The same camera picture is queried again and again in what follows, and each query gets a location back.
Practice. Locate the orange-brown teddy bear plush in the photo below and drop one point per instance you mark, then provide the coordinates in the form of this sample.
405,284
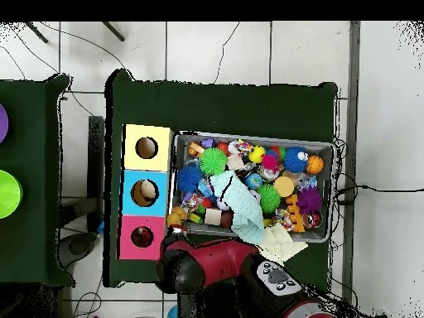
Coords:
176,216

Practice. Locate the mint knitted cloth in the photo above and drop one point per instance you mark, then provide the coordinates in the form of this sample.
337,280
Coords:
245,205

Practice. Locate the cream knitted cloth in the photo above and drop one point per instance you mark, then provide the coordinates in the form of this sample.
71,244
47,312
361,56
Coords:
281,243

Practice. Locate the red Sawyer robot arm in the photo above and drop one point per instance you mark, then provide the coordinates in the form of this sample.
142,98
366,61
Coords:
215,265

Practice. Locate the wooden three-hole box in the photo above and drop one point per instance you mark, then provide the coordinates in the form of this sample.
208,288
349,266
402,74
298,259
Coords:
159,205

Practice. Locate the clear mesh toy bin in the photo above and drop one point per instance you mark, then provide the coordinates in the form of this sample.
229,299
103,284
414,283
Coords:
181,152

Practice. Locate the plain wooden cube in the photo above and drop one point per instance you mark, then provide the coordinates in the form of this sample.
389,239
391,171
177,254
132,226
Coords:
212,217

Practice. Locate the blue spiky rubber ball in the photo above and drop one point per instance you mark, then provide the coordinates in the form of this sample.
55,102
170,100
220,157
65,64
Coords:
188,178

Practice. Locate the green spiky rubber ball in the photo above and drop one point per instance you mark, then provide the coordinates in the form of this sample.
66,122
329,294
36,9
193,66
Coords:
213,161

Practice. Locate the cyan ball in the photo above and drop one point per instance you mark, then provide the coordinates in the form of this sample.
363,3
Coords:
172,314

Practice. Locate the small green spiky ball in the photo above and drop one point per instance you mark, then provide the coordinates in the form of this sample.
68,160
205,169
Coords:
269,198

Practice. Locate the pink spiky rubber ball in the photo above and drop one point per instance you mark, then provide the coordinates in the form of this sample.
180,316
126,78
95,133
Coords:
270,162

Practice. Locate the orange toy burger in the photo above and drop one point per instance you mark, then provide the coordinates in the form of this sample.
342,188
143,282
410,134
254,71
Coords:
284,186

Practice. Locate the black upright panel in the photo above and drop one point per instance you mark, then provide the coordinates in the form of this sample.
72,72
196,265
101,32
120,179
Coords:
96,149

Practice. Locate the dark green tablecloth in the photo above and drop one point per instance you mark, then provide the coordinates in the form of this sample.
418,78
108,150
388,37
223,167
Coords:
215,106
33,232

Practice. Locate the purple spiky rubber ball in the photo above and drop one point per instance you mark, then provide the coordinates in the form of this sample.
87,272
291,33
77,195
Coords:
309,201

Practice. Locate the blue googly-eyed spiky ball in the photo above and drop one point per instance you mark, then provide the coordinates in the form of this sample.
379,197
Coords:
294,159

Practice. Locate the orange basketball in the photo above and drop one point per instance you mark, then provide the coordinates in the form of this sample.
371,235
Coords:
314,164

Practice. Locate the lime green bowl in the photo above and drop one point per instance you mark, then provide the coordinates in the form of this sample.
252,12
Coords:
10,195

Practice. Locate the purple bowl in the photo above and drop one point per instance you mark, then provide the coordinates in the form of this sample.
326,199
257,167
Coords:
2,124

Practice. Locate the black tripod leg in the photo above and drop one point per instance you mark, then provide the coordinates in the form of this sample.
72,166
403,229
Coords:
113,31
36,32

